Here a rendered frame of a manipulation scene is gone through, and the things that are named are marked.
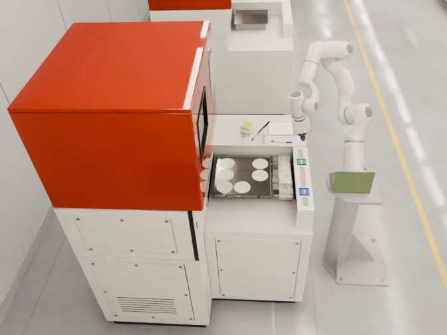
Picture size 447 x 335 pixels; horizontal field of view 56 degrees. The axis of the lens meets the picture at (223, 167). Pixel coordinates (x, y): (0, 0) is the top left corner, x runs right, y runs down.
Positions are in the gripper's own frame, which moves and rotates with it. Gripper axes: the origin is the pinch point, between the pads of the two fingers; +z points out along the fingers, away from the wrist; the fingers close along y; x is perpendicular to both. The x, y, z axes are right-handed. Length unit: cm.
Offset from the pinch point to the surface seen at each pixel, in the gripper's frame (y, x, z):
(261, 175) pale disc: -28.8, -11.0, 16.4
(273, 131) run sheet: -20.0, 25.2, 11.0
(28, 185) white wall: -215, 16, 21
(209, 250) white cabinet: -64, -51, 36
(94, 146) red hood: -83, -72, -69
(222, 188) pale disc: -52, -24, 12
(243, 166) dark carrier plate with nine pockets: -40.3, -3.3, 14.0
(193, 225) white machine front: -57, -71, -12
